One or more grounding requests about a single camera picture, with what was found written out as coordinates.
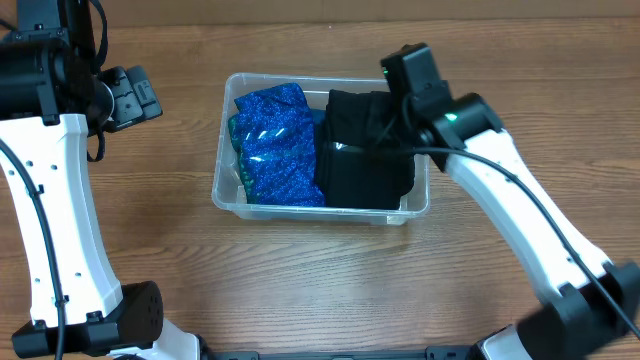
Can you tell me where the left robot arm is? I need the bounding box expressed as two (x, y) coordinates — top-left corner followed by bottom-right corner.
(1, 0), (208, 360)

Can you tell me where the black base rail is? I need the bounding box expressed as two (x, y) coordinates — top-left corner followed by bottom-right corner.
(204, 345), (471, 360)

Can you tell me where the clear plastic storage bin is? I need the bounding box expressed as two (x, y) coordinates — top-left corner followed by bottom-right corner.
(211, 73), (430, 226)

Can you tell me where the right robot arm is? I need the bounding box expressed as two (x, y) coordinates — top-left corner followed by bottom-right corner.
(380, 43), (639, 360)

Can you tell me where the sparkly blue sequin garment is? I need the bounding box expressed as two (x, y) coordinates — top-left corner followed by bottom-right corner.
(228, 83), (325, 207)

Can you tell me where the large black garment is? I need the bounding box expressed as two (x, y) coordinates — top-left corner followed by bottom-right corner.
(314, 89), (415, 210)

